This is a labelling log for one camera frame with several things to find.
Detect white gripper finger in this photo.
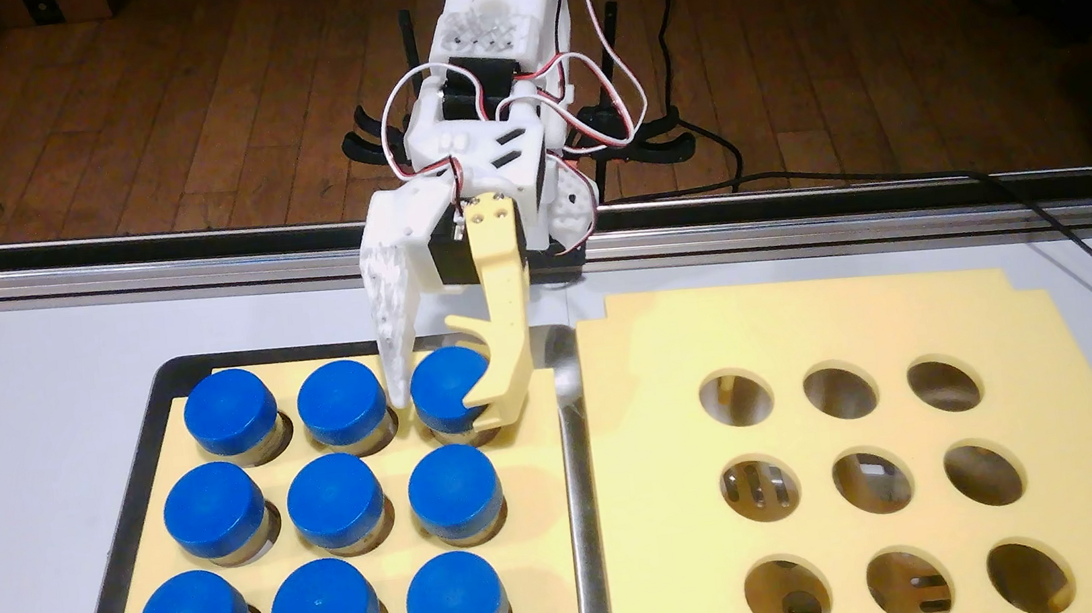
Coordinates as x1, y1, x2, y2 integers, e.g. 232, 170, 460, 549
351, 176, 478, 411

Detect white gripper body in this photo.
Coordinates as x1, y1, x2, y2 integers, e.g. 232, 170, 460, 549
398, 93, 569, 293

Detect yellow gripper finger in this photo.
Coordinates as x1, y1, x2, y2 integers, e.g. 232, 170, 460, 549
433, 187, 549, 432

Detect black bar clamp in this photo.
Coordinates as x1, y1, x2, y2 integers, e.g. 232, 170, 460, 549
565, 0, 702, 202
328, 6, 452, 181

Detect black metal tray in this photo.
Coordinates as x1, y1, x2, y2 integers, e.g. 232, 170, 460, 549
34, 315, 612, 613

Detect large yellow foam rack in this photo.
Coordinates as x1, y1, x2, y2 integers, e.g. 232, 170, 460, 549
572, 244, 1092, 613

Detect yellow foam rack in tray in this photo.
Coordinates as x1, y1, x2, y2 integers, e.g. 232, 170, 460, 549
67, 333, 582, 613

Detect white red servo wires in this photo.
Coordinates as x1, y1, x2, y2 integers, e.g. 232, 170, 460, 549
370, 0, 663, 253

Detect black hanging cable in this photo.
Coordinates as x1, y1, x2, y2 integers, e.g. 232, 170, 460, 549
650, 0, 748, 198

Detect aluminium table edge rail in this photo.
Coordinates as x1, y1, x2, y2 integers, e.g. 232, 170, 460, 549
0, 128, 1092, 350

